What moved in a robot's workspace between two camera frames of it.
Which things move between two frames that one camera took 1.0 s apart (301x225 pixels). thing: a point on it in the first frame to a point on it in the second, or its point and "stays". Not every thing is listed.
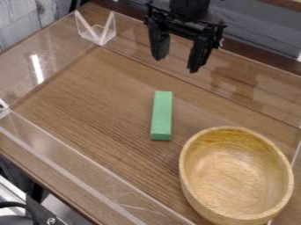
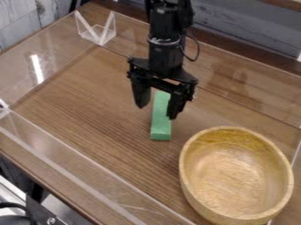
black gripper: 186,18 to 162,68
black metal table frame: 24,183 stays
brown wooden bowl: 236,176 stays
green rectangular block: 161,127 stays
